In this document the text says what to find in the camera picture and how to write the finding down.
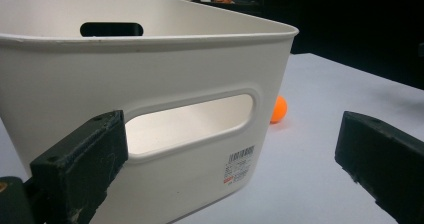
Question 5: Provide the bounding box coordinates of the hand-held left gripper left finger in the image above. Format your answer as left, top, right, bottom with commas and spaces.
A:
23, 109, 130, 224

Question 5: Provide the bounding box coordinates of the white plastic storage bin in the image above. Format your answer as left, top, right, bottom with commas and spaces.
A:
0, 0, 300, 224

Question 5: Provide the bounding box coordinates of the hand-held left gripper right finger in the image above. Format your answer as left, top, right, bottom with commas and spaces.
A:
334, 110, 424, 224

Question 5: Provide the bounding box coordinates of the orange ping pong ball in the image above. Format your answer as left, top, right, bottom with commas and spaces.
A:
269, 95, 289, 125

